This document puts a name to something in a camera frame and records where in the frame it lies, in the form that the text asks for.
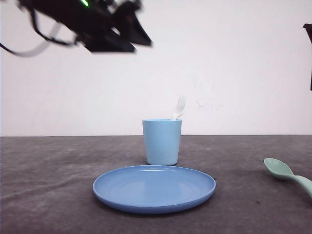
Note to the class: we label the white plastic fork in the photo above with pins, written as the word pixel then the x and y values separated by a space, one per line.
pixel 179 109

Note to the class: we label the mint green plastic spoon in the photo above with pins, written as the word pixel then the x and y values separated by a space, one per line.
pixel 282 171

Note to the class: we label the blue plastic plate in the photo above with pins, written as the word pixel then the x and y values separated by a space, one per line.
pixel 153 189

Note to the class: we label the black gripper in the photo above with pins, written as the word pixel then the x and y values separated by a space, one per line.
pixel 101 25

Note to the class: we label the light blue plastic cup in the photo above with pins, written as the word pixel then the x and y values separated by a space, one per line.
pixel 162 140

